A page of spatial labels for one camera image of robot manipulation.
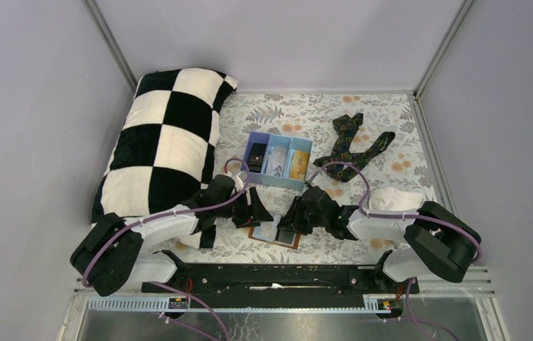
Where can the white crumpled cloth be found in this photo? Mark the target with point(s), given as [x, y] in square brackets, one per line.
[391, 199]

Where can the floral patterned table mat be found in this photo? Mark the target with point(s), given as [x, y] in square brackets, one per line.
[404, 166]

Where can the blue three-compartment organizer box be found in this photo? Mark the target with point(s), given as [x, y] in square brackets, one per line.
[272, 140]

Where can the brown leather card holder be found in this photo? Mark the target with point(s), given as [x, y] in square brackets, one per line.
[277, 219]

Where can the light blue card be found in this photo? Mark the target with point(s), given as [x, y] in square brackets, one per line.
[266, 232]

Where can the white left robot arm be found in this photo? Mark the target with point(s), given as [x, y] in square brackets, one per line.
[115, 253]

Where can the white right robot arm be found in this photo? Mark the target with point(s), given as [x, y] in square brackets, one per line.
[438, 242]

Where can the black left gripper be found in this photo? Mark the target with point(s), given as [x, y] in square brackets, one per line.
[257, 211]

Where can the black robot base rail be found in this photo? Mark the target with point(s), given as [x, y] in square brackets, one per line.
[230, 286]

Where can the black and white checkered pillow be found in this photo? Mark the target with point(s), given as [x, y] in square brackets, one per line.
[165, 151]

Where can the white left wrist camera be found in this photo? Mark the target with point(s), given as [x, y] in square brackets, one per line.
[239, 179]

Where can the black item in box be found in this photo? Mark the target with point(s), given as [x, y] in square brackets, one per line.
[255, 159]

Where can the pale grey credit card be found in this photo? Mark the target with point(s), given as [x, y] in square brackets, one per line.
[276, 161]

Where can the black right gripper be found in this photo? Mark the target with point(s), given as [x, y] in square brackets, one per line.
[291, 220]

